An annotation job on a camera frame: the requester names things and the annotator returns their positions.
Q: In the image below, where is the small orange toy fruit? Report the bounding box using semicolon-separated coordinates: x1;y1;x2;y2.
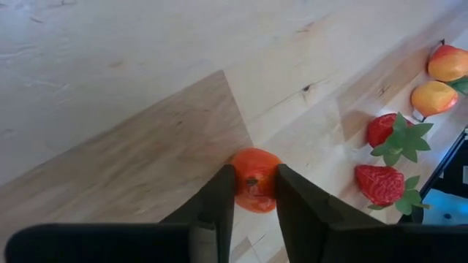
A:
409;80;459;123
426;39;468;83
229;147;283;215

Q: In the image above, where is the black metal table frame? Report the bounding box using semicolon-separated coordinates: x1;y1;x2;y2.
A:
398;127;468;224

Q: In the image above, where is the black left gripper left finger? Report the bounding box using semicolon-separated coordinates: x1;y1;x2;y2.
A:
160;164;236;263

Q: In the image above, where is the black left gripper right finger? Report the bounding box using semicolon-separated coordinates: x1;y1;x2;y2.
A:
276;164;385;263

